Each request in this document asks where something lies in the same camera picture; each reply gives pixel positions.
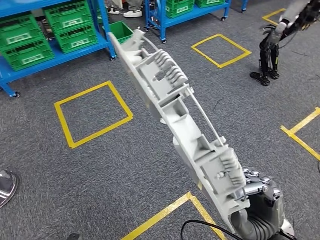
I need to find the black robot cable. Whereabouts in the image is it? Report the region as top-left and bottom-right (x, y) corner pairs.
(180, 220), (245, 240)

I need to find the green plastic bin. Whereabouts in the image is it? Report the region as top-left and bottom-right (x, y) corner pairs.
(103, 20), (134, 45)

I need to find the blue metal shelf rack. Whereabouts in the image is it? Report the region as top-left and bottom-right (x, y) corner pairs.
(0, 0), (117, 99)
(145, 0), (232, 45)

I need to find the grey plastic hubcap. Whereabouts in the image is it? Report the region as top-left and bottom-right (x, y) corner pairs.
(107, 29), (251, 234)

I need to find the yellow floor tape square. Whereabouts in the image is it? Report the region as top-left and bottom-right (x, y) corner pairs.
(280, 106), (320, 162)
(191, 33), (253, 69)
(54, 81), (134, 150)

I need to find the black and silver humanoid robot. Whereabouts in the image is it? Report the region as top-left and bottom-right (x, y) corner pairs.
(250, 0), (320, 88)

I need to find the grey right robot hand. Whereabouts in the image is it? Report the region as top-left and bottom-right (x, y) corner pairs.
(239, 166), (286, 229)

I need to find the person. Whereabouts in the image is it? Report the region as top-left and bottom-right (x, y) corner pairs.
(106, 0), (144, 19)

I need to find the green folded plastic crate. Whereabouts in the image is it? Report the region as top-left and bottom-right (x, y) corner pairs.
(43, 0), (94, 34)
(195, 0), (226, 9)
(55, 24), (99, 55)
(0, 14), (46, 51)
(2, 39), (55, 72)
(165, 0), (195, 19)

